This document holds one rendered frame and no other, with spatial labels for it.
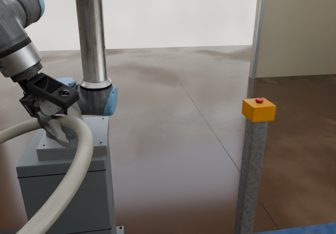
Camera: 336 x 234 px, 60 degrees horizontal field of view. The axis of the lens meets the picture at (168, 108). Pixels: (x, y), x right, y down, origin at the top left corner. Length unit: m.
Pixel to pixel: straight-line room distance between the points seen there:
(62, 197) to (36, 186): 1.06
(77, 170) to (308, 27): 6.01
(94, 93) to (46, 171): 0.43
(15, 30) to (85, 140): 0.27
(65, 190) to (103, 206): 1.09
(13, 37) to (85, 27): 0.66
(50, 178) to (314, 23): 5.66
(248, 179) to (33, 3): 1.31
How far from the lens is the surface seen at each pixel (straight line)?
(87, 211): 1.61
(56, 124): 0.74
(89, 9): 1.29
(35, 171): 1.50
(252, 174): 1.64
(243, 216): 1.80
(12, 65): 0.68
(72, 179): 0.51
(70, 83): 1.44
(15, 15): 0.71
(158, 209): 2.41
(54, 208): 0.49
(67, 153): 1.47
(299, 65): 6.43
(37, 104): 0.71
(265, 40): 5.93
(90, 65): 1.35
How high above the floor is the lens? 1.59
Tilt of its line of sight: 22 degrees down
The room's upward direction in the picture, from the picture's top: straight up
